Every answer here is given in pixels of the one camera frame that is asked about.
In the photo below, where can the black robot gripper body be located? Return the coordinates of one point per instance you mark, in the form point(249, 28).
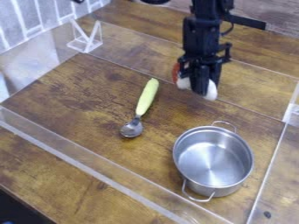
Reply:
point(202, 51)

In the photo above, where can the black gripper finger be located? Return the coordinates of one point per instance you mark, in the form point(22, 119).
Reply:
point(184, 75)
point(205, 73)

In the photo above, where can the red and white plush mushroom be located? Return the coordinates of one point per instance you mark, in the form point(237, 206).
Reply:
point(212, 89)

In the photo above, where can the silver metal pot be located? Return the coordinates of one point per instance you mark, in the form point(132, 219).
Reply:
point(213, 160)

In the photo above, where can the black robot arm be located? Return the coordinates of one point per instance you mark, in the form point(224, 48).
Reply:
point(212, 9)

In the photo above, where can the black bar on table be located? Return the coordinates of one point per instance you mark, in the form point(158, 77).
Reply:
point(247, 22)

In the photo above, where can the clear acrylic triangular stand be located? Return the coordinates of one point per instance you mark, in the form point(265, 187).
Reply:
point(84, 43)

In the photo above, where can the yellow handled metal spoon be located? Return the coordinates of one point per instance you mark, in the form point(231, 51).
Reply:
point(132, 129)

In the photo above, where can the clear acrylic enclosure wall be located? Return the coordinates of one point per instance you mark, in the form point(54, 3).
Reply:
point(77, 171)

